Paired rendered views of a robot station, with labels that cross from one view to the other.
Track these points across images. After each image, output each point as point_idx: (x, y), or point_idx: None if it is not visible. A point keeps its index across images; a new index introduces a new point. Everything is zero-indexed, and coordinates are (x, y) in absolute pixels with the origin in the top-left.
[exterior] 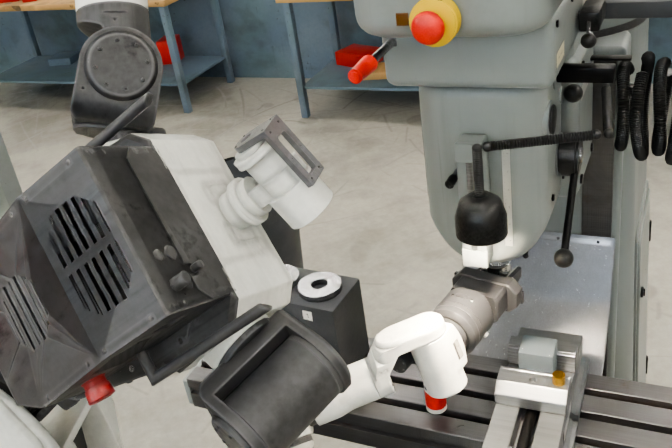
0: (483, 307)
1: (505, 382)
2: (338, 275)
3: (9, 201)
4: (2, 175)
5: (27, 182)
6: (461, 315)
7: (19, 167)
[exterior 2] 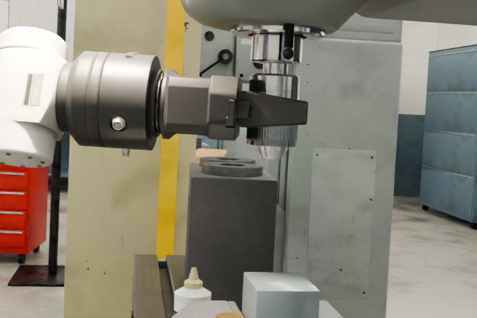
0: (131, 71)
1: (191, 307)
2: (270, 176)
3: (373, 245)
4: (377, 218)
5: (467, 297)
6: (82, 55)
7: (474, 287)
